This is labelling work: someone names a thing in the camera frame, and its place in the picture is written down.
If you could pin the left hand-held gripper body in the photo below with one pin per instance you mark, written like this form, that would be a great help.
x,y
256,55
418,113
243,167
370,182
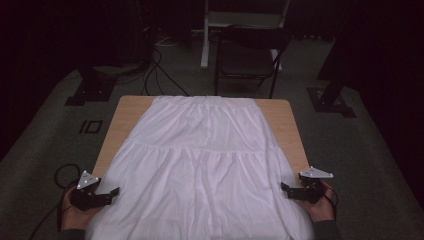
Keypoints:
x,y
85,198

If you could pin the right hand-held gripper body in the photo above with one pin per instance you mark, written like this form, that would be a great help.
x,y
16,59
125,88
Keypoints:
x,y
313,193

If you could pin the white skirt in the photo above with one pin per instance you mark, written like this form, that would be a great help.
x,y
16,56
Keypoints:
x,y
206,166

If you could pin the person's right hand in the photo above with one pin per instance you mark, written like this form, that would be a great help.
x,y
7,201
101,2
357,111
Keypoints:
x,y
323,210

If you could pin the black stand with square base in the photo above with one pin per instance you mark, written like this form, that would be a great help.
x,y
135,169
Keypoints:
x,y
330,100

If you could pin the black stand with flat base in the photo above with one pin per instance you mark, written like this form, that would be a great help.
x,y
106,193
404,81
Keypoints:
x,y
91,88

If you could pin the black folding chair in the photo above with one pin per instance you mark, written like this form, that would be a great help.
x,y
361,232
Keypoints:
x,y
245,58

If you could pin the white metal frame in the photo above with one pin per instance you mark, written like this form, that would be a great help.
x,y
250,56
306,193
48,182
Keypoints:
x,y
205,40

